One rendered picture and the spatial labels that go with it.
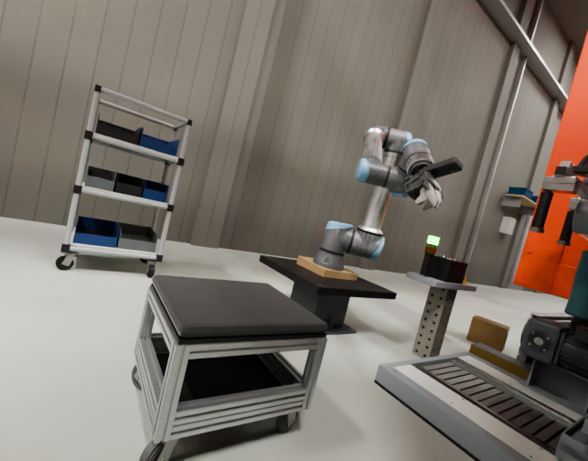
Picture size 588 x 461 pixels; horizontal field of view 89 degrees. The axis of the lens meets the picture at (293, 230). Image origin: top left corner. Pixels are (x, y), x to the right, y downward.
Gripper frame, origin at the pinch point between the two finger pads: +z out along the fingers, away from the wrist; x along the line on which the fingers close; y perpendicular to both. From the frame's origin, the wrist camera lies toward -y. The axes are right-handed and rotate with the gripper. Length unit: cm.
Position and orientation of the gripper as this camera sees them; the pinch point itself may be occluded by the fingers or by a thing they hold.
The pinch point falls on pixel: (436, 203)
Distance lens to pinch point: 97.6
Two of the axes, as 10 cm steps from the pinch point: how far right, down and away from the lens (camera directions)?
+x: -7.8, -5.4, -3.3
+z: -1.6, 6.8, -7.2
